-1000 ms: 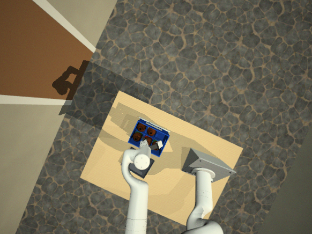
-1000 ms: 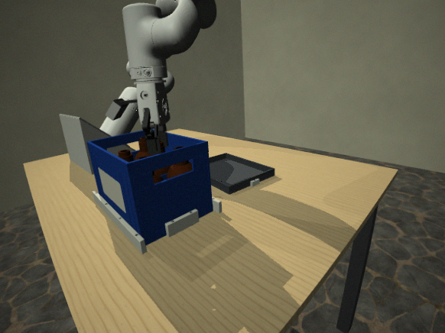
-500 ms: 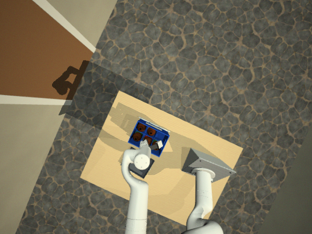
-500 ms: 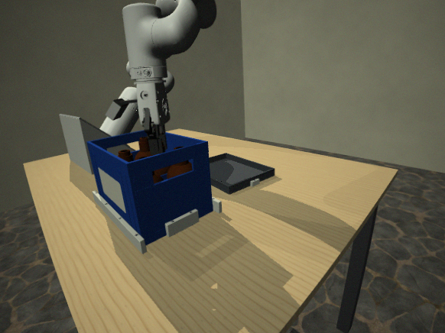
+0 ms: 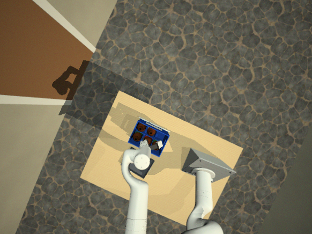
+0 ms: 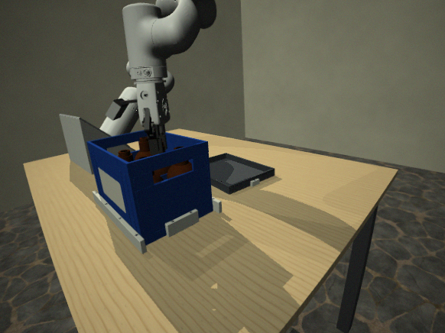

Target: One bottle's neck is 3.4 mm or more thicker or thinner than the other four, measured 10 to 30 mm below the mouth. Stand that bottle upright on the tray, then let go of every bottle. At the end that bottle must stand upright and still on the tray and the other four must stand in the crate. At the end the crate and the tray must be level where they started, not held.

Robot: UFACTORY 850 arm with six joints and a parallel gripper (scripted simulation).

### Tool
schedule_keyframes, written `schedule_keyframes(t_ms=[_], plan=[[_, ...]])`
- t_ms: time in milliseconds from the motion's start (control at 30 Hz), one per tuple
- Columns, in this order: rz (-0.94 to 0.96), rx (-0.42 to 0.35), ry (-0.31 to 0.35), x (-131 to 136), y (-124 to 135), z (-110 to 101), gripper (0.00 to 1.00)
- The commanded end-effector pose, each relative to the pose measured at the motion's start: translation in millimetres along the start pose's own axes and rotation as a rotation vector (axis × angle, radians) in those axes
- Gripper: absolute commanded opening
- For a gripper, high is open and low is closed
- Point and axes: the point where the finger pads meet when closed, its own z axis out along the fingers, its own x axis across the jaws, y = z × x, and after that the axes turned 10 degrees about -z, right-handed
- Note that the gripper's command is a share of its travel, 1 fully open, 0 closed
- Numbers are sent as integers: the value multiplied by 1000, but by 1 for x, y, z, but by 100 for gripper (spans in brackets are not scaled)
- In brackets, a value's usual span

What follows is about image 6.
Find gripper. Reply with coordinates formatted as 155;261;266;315
134;80;170;155

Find brown bottle with red base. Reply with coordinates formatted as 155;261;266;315
154;141;170;176

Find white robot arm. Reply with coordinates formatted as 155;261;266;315
100;0;216;137

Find dark blue crate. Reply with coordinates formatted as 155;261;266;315
87;130;213;245

